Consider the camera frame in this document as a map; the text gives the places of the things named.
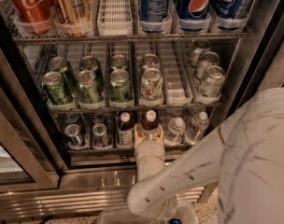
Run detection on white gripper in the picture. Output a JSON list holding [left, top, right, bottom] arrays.
[[135, 124, 165, 181]]

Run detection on brown drink bottle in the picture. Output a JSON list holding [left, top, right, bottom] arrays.
[[117, 112, 135, 148], [140, 110, 160, 140]]

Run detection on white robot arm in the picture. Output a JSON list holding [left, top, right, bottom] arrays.
[[127, 88, 284, 224]]

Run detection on clear water bottle left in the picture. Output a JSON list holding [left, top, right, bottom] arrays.
[[163, 118, 186, 147]]

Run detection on clear water bottle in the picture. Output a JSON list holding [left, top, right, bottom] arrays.
[[183, 111, 209, 145], [163, 118, 186, 147]]

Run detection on clear water bottle right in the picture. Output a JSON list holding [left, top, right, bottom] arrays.
[[183, 111, 209, 145]]

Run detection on steel fridge base grille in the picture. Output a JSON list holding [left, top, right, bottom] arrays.
[[0, 161, 220, 221]]

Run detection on blue bottle cap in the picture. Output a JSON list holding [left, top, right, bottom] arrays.
[[169, 217, 182, 224]]

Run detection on fridge door left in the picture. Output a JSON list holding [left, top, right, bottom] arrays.
[[0, 47, 60, 195]]

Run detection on fridge door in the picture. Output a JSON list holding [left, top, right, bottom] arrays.
[[0, 47, 60, 195], [246, 3, 284, 91]]

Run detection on fridge door right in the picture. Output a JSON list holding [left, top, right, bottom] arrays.
[[246, 3, 284, 91]]

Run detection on white diet can front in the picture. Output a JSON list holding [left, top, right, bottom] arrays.
[[141, 68, 163, 102]]

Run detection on white diet can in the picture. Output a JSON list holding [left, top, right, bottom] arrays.
[[141, 68, 163, 102], [140, 53, 160, 73]]

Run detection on silver blue can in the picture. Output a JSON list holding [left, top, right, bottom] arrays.
[[64, 123, 84, 147], [64, 113, 84, 129], [92, 123, 111, 150], [92, 113, 107, 124]]

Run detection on green can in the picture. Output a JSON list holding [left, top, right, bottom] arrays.
[[42, 72, 73, 105], [79, 55, 104, 86], [110, 69, 132, 103], [109, 54, 129, 71], [77, 70, 104, 105], [49, 57, 76, 92]]

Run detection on empty white middle tray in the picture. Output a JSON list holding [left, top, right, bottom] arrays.
[[156, 42, 192, 105]]

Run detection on empty white tray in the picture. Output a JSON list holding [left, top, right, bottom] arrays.
[[97, 0, 133, 36], [156, 42, 192, 105]]

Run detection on white diet can back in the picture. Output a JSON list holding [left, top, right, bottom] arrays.
[[140, 53, 160, 73]]

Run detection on silver blue can front left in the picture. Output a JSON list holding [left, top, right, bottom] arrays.
[[64, 123, 84, 147]]

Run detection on white can right front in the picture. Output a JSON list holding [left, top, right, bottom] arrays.
[[197, 65, 225, 98]]

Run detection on silver blue can back left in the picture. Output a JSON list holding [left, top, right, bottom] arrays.
[[64, 113, 84, 129]]

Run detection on clear plastic bin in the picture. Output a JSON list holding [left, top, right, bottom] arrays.
[[97, 202, 199, 224]]

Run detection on white can right middle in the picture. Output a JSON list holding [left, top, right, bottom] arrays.
[[194, 51, 220, 81]]

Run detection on white can right back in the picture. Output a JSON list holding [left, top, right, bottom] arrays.
[[185, 39, 210, 68]]

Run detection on green can front left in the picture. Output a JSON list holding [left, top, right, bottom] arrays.
[[42, 72, 73, 105]]

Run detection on green can back left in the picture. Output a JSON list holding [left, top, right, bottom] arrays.
[[49, 57, 76, 92]]

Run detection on empty white top tray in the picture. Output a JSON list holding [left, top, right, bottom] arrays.
[[97, 0, 133, 36]]

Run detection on blue Pepsi can left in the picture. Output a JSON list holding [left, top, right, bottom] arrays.
[[138, 0, 169, 33]]

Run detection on blue pepsi can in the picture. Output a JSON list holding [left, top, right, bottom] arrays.
[[177, 0, 210, 32], [138, 0, 169, 33], [213, 0, 254, 31]]

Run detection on blue Pepsi can middle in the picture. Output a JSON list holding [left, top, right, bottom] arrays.
[[177, 0, 210, 32]]

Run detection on gold soda can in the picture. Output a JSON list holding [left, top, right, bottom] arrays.
[[54, 0, 92, 37]]

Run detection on blue Pepsi can right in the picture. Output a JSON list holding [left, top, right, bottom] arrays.
[[213, 0, 254, 31]]

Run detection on red Coca-Cola can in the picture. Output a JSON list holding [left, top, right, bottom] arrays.
[[10, 0, 52, 35]]

